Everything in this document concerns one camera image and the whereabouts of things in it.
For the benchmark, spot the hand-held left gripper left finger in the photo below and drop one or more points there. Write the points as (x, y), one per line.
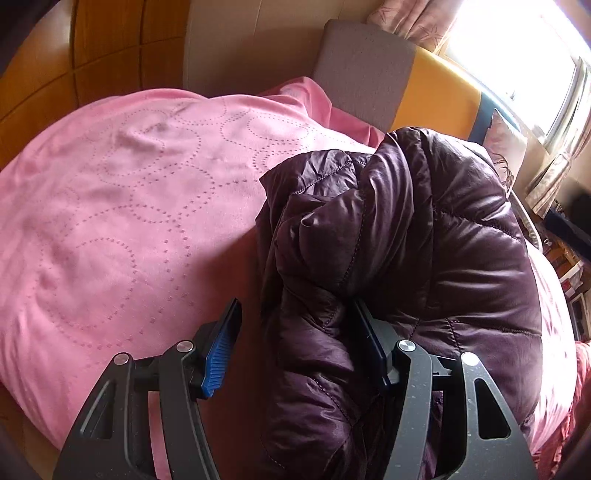
(220, 355)

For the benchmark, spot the pink printed pillow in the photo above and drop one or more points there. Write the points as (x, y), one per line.
(508, 143)

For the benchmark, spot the pink dotted blanket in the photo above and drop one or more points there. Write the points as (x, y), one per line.
(115, 221)

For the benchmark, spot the bright window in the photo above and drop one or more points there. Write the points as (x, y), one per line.
(512, 60)

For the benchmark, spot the grey yellow blue headboard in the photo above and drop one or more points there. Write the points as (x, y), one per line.
(364, 78)

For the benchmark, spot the red floral quilt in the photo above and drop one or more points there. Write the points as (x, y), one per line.
(572, 438)

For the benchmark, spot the wooden wardrobe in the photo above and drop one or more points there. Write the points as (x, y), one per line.
(106, 46)

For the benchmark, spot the dark cloth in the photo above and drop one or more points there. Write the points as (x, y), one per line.
(570, 221)

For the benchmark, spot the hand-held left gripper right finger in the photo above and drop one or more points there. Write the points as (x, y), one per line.
(374, 346)

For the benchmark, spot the purple quilted puffer jacket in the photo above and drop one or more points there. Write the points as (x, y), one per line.
(461, 240)

